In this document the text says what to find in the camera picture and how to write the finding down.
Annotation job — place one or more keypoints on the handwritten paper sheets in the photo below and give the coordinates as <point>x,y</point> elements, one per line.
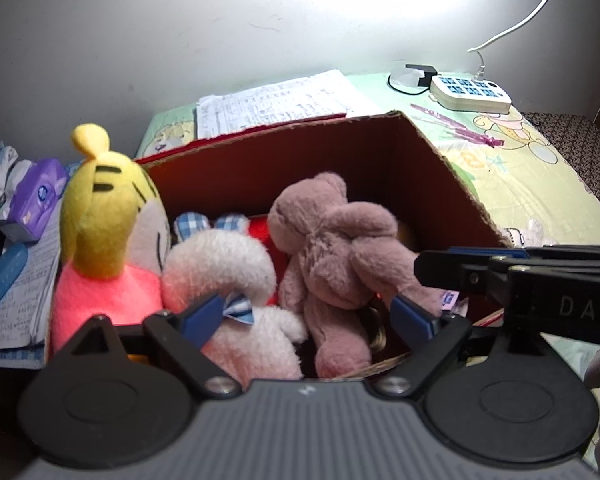
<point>25,308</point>

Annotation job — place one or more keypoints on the brown plush bear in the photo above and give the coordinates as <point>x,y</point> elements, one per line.
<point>343,255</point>

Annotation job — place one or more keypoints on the white power strip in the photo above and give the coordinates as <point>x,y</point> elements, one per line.
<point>464,94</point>

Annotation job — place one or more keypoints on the brown patterned chair cushion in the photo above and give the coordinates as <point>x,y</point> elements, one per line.
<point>577,139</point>

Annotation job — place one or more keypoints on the pink plush bunny checkered ears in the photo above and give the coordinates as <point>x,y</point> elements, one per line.
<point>255,339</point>

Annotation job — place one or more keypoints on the blue glasses case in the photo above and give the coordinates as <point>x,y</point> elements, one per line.
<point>12,262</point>

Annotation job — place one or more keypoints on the purple tissue pack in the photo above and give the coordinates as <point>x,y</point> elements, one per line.
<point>33,201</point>

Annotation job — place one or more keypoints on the yellow tiger plush toy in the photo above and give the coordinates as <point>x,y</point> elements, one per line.
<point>114,240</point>

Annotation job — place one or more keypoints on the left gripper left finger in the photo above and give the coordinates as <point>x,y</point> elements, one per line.
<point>175,342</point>

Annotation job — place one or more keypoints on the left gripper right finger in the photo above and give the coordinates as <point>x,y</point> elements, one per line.
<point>434,341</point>

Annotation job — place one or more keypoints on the red cardboard box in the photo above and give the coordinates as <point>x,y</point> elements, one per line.
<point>383,159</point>

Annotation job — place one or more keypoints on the black charger plug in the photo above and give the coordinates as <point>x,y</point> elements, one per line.
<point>419,76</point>

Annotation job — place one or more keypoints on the yellow cartoon baby blanket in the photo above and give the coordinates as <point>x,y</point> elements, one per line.
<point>513,171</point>

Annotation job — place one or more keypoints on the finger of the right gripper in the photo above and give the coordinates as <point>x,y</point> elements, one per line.
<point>476,272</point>

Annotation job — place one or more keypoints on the stack of printed papers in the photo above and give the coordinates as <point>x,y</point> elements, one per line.
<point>326,94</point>

